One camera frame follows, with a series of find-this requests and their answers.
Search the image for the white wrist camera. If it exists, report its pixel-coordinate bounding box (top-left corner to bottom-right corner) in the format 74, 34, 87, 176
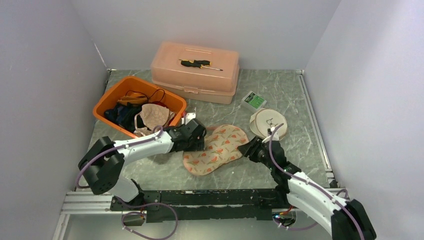
181, 107, 197, 125
262, 123, 284, 144

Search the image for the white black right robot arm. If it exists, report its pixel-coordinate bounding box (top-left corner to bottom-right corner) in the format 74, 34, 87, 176
237, 137, 377, 240

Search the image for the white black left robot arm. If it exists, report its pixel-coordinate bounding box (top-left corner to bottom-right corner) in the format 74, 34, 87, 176
75, 118, 207, 210

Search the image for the aluminium frame rail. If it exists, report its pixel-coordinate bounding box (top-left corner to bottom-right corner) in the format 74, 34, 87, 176
60, 191, 130, 215

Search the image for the pink translucent toolbox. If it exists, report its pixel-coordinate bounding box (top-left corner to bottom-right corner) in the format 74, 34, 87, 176
150, 41, 240, 105

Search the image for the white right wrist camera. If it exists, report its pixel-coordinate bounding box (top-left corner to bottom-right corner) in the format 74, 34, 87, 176
262, 123, 284, 144

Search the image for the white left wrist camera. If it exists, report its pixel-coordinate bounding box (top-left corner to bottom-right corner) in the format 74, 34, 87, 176
181, 107, 197, 125

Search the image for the black yellow screwdriver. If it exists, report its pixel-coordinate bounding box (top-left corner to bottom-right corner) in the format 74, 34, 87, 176
179, 59, 223, 71

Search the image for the beige lace bra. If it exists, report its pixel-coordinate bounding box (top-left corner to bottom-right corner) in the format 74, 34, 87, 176
133, 103, 175, 137

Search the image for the black cloth garment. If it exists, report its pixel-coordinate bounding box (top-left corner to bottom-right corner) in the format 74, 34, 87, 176
115, 105, 142, 133

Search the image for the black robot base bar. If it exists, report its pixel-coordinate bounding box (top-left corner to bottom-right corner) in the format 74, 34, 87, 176
110, 188, 290, 223

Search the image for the orange plastic basin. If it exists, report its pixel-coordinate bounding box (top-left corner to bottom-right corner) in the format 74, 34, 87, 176
92, 76, 187, 138

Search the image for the dark blue cloth garment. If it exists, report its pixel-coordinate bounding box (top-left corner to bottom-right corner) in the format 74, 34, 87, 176
104, 105, 123, 126

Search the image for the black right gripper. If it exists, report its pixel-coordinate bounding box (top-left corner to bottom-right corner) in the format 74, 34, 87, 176
237, 135, 275, 171

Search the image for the small green-labelled plastic box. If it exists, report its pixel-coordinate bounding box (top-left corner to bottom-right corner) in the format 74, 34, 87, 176
240, 91, 267, 113

